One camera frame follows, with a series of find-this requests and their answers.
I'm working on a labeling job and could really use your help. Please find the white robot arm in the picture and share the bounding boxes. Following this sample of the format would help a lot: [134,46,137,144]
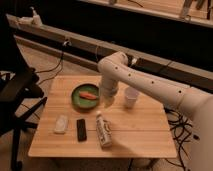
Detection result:
[98,52,213,171]

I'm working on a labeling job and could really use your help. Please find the white ceramic cup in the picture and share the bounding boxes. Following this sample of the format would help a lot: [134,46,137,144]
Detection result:
[124,87,139,108]

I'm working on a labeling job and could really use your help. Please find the orange carrot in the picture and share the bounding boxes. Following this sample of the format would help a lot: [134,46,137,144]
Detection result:
[79,91,98,100]

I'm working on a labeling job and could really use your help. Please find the green plate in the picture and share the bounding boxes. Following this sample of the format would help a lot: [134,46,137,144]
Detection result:
[71,83,99,109]

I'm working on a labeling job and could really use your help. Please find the black rectangular remote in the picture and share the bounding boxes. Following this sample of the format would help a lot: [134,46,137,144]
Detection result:
[77,119,87,142]

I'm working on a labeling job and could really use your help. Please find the wooden table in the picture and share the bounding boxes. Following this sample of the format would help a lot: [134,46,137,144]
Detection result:
[29,76,177,158]

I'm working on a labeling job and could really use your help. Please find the black office chair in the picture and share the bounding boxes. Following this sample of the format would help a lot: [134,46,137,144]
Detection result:
[0,15,47,171]

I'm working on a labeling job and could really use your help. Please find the white spray bottle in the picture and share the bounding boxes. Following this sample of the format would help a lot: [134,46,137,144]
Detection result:
[30,6,43,27]

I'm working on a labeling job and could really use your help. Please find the black floor cables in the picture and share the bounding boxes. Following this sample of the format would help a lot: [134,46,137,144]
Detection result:
[164,108,201,171]

